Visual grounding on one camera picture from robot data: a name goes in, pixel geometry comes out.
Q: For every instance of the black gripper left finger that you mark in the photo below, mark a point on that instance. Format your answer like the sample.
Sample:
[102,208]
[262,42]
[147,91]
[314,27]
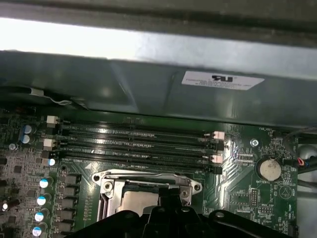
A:
[123,225]

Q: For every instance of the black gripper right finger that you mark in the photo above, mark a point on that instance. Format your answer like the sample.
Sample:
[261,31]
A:
[223,225]

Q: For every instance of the silver-topped CPU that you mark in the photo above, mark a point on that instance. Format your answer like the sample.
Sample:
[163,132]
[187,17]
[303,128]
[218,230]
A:
[141,202]

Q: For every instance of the metal socket cover frame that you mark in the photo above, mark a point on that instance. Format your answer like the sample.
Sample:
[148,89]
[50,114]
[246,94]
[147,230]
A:
[117,196]

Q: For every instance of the CPU socket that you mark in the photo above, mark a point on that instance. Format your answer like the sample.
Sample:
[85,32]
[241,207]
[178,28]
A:
[189,182]

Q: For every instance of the RAM slot black latches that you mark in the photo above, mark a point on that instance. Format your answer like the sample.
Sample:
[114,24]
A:
[123,140]
[123,163]

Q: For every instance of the black pin header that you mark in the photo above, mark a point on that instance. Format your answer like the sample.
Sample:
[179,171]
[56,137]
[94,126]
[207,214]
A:
[253,197]

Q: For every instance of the green motherboard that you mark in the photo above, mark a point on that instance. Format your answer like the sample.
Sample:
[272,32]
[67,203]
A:
[237,181]

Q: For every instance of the round coin battery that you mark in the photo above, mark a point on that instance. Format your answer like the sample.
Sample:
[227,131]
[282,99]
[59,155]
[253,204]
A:
[270,169]

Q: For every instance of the small silver-top capacitor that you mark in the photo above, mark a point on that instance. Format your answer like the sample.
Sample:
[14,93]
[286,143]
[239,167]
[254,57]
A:
[44,183]
[36,231]
[38,216]
[40,200]
[52,161]

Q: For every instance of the silver board screw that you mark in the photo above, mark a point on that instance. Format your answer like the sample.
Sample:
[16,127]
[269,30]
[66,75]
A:
[253,142]

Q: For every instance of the dark blue capacitor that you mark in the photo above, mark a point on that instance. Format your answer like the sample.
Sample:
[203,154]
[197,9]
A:
[27,129]
[28,138]

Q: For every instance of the white certification label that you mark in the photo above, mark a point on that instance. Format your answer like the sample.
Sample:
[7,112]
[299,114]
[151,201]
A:
[223,81]

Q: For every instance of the black and grey PC case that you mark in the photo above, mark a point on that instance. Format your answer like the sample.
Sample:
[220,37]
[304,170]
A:
[74,81]

